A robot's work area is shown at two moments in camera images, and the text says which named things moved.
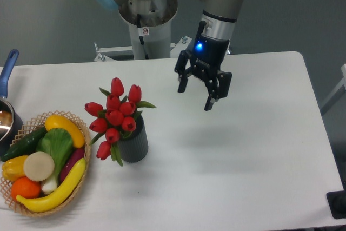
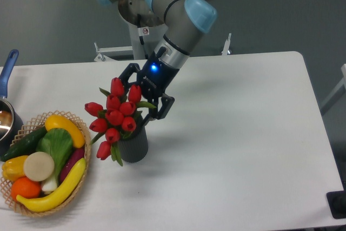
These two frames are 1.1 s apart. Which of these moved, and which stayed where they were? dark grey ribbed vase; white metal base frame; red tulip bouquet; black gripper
Moved: black gripper
Stayed: dark grey ribbed vase; red tulip bouquet; white metal base frame
